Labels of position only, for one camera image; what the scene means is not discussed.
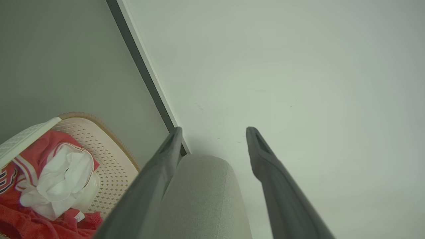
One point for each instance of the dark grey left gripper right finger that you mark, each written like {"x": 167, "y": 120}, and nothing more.
{"x": 285, "y": 199}

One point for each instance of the red and white jersey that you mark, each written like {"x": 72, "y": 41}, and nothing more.
{"x": 20, "y": 222}

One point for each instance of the dark grey baseboard strip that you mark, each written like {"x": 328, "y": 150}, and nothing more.
{"x": 139, "y": 59}

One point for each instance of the cream perforated plastic laundry basket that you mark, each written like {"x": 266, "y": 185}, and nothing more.
{"x": 109, "y": 156}

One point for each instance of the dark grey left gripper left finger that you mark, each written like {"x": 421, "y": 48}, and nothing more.
{"x": 146, "y": 189}

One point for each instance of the white garment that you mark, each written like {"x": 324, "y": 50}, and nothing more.
{"x": 59, "y": 179}

